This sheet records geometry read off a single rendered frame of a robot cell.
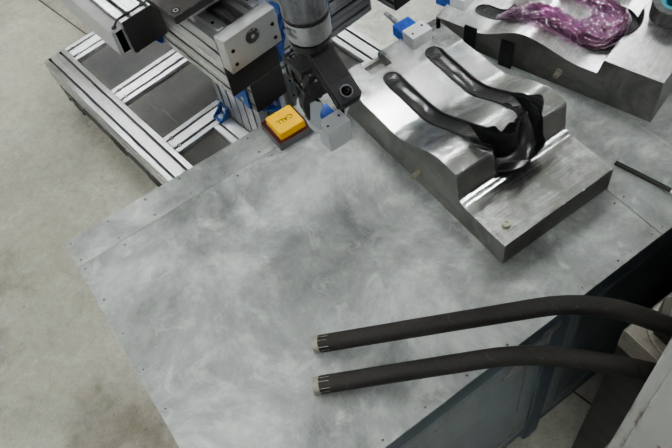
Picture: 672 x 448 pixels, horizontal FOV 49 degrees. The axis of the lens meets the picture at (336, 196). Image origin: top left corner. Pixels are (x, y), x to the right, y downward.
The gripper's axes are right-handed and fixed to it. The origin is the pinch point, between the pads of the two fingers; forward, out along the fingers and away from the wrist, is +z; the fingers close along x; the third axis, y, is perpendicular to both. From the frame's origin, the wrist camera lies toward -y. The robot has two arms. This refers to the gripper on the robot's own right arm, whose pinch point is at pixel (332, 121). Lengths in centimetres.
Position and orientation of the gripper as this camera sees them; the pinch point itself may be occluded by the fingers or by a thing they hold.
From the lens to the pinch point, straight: 135.1
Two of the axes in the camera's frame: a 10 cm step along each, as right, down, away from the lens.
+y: -5.7, -6.3, 5.3
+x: -8.1, 5.2, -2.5
